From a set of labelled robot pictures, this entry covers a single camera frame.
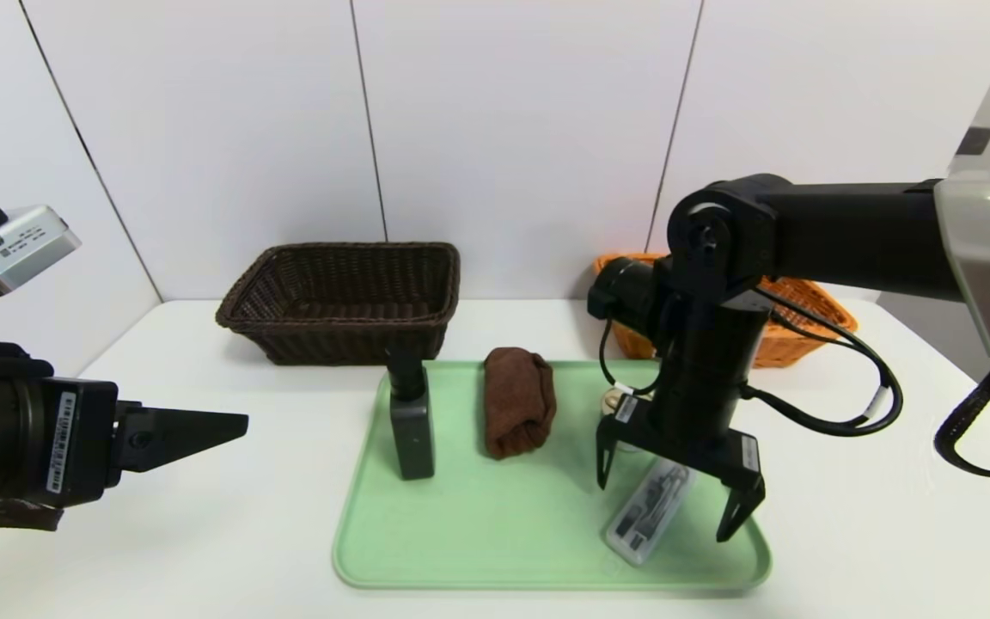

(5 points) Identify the round tin can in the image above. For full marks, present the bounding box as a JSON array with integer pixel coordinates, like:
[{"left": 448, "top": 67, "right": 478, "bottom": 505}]
[{"left": 602, "top": 387, "right": 635, "bottom": 453}]

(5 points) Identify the dark grey handheld camera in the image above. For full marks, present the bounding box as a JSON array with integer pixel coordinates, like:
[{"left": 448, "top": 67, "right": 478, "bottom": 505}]
[{"left": 386, "top": 344, "right": 437, "bottom": 481}]

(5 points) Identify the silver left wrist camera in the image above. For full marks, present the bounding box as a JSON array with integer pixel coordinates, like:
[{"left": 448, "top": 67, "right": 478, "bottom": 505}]
[{"left": 0, "top": 205, "right": 83, "bottom": 298}]

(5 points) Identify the thick black torso cable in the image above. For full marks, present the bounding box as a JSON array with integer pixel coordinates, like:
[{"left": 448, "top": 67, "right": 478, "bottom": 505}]
[{"left": 933, "top": 370, "right": 990, "bottom": 479}]

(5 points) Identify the light green plastic tray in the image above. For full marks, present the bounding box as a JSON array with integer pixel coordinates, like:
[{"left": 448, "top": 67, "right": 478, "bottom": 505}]
[{"left": 332, "top": 359, "right": 773, "bottom": 592}]

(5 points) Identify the clear grey plastic case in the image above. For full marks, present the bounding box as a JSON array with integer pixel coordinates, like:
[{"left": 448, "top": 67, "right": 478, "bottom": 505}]
[{"left": 604, "top": 458, "right": 696, "bottom": 569}]

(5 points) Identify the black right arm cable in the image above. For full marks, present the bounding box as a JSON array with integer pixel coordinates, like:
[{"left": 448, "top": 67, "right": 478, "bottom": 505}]
[{"left": 597, "top": 286, "right": 905, "bottom": 438}]

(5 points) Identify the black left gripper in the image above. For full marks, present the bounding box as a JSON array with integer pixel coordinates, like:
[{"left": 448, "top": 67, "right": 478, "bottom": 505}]
[{"left": 0, "top": 374, "right": 249, "bottom": 510}]

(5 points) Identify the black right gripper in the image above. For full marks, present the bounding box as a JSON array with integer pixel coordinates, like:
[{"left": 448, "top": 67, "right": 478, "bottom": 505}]
[{"left": 595, "top": 359, "right": 767, "bottom": 543}]

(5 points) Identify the dark brown wicker basket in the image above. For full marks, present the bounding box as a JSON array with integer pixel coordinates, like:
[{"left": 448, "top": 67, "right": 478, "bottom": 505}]
[{"left": 215, "top": 242, "right": 461, "bottom": 366}]

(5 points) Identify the orange wicker basket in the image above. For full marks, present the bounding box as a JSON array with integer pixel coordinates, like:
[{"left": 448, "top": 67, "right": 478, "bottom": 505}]
[{"left": 593, "top": 252, "right": 859, "bottom": 370}]

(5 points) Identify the rolled brown towel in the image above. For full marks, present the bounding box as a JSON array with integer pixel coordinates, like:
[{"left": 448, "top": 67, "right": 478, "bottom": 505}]
[{"left": 483, "top": 346, "right": 558, "bottom": 462}]

